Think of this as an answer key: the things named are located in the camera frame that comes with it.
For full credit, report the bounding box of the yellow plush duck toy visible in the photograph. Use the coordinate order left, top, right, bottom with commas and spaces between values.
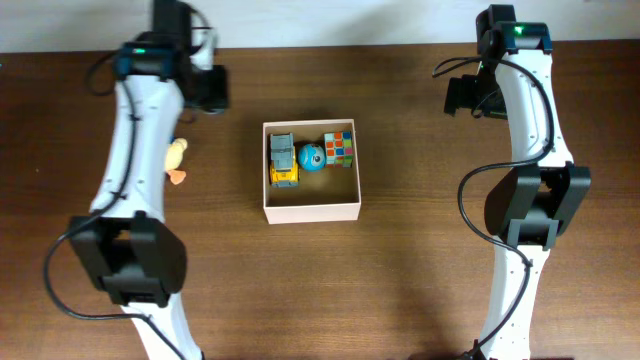
164, 138, 188, 185

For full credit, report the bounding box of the yellow grey toy dump truck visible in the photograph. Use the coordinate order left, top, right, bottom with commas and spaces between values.
269, 133, 300, 188

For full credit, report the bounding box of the blue number ten ball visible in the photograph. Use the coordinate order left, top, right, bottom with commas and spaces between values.
298, 144, 326, 172

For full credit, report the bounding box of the multicoloured puzzle cube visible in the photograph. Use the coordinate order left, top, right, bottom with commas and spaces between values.
324, 131, 355, 168

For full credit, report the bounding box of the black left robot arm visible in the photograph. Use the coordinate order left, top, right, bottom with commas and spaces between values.
60, 0, 229, 359

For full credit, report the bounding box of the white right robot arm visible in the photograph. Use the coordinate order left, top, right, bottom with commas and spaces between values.
433, 4, 591, 359

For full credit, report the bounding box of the pink open box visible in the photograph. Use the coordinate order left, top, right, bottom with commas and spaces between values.
261, 119, 362, 224

